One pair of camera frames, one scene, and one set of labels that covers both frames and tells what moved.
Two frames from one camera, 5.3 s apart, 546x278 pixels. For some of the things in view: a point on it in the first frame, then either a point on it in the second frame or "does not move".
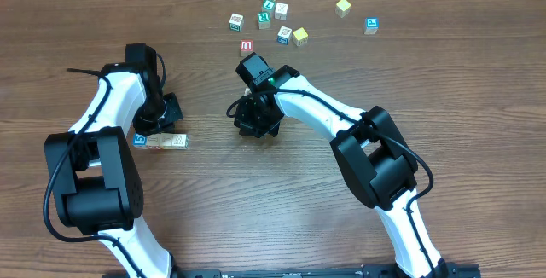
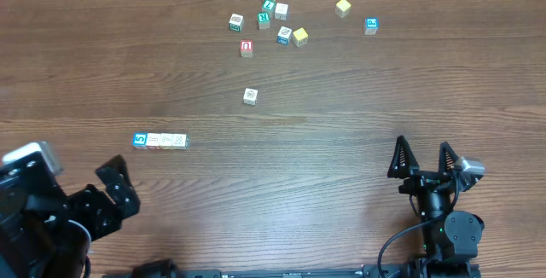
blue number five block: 139,141 does not move
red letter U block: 246,47 does not move
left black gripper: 175,112 to 94,202
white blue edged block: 167,141 does not move
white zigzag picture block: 181,141 does not move
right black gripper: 244,122 to 421,179
